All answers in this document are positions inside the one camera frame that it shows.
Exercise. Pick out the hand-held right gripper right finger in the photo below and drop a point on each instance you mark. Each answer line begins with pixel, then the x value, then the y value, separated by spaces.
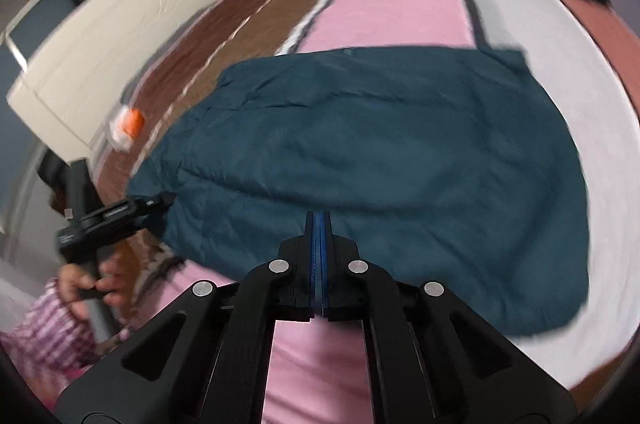
pixel 370 304

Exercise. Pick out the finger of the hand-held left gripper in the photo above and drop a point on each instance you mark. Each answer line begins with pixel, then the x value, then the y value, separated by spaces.
pixel 152 203

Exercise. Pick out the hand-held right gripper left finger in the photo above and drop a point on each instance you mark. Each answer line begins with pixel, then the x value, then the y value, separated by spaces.
pixel 280 304

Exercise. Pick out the teal quilted jacket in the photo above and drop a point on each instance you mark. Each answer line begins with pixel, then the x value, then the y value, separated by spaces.
pixel 380 164

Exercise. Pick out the person's left forearm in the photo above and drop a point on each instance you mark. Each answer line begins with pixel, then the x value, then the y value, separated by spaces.
pixel 45 334

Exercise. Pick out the person's left hand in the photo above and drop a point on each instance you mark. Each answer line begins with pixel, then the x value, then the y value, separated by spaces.
pixel 107 279

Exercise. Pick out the orange and white packet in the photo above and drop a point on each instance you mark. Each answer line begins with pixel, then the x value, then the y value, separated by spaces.
pixel 127 124

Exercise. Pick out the white headboard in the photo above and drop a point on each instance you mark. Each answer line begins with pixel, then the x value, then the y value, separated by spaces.
pixel 120 29

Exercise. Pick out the striped bed blanket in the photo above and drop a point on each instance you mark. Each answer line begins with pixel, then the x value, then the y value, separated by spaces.
pixel 400 4

